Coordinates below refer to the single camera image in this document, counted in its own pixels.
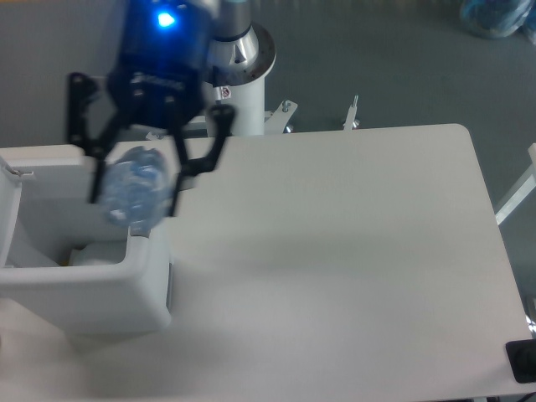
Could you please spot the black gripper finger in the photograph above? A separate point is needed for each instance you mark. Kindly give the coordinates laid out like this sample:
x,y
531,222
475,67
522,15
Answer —
x,y
223,117
81,92

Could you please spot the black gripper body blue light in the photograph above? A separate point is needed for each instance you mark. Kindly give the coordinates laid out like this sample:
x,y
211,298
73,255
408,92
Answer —
x,y
162,55

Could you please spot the clear plastic water bottle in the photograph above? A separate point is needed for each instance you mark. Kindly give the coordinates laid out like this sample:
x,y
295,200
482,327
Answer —
x,y
135,191

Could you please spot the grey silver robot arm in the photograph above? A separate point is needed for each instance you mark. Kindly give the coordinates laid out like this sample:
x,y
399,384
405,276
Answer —
x,y
234,12

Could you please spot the white trash can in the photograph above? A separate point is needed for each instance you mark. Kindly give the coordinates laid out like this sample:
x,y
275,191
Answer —
x,y
62,261

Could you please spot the white levelling foot bolt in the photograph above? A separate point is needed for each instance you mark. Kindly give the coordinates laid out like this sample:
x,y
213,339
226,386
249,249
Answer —
x,y
351,122

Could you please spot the blue plastic bag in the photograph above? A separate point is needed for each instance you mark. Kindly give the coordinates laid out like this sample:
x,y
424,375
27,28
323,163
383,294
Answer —
x,y
499,19

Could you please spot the black device table edge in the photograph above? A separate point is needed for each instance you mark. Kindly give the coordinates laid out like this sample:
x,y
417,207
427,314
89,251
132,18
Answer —
x,y
521,356

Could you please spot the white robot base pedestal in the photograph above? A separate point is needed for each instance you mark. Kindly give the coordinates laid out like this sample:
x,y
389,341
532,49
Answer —
x,y
239,57

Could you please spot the white metal frame right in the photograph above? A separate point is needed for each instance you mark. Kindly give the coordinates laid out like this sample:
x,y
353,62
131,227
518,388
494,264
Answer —
x,y
521,189

